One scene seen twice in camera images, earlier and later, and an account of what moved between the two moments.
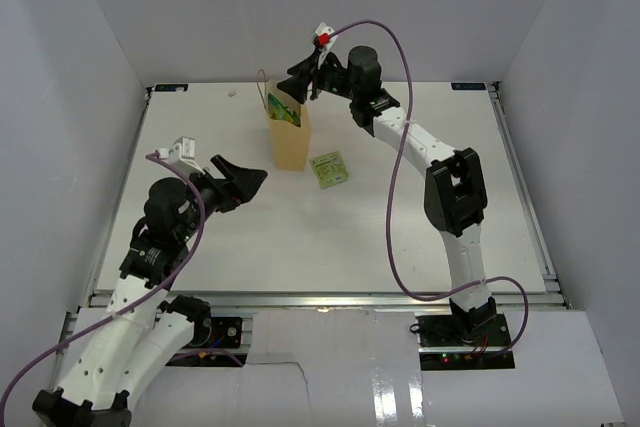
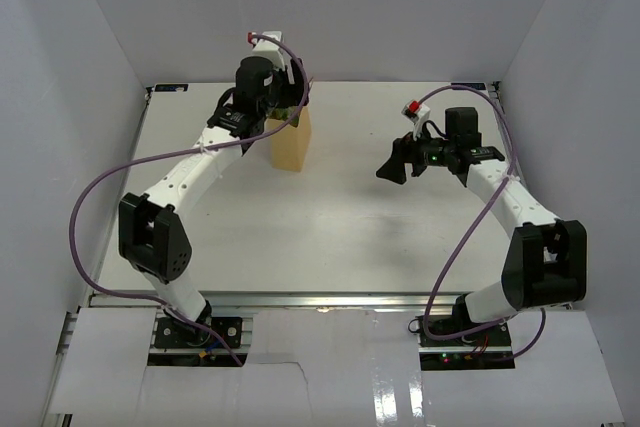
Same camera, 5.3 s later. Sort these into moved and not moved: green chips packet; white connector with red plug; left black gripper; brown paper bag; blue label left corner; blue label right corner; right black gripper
Moved: white connector with red plug; right black gripper; left black gripper
Not moved: blue label right corner; brown paper bag; blue label left corner; green chips packet
